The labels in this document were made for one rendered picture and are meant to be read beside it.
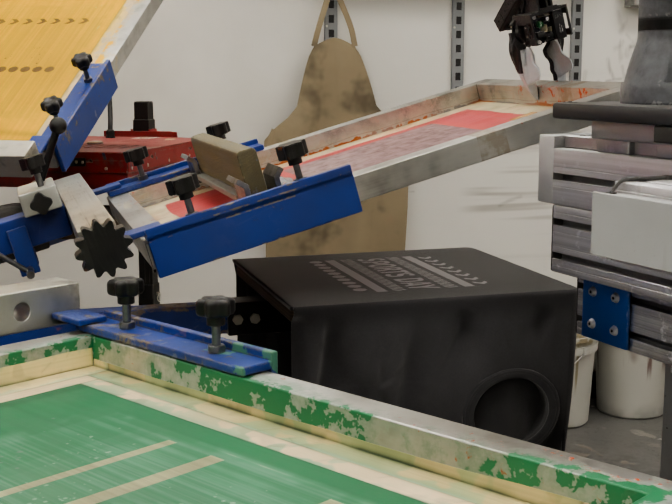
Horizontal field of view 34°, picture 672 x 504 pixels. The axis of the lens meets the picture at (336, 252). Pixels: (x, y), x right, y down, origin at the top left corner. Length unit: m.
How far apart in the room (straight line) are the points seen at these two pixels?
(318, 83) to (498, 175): 0.80
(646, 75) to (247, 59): 2.65
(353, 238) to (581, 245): 2.53
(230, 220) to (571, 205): 0.46
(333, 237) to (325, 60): 0.62
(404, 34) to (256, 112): 0.61
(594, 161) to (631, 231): 0.25
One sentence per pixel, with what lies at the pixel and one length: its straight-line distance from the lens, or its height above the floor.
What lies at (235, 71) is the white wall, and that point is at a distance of 3.85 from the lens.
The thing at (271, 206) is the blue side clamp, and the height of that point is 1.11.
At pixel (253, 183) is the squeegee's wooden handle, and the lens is 1.61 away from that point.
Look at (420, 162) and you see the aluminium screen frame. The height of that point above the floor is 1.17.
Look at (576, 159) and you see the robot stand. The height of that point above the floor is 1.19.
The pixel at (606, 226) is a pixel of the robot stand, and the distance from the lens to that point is 1.20.
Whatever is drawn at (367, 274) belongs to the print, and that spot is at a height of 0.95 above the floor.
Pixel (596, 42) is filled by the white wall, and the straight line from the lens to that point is 4.34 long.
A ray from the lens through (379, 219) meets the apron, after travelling 3.98.
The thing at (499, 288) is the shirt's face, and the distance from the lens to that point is 1.79.
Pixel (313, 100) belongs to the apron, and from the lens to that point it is 3.85.
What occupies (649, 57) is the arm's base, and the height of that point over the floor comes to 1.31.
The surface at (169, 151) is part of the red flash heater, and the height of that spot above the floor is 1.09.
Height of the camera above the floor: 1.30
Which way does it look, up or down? 9 degrees down
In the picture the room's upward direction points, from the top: straight up
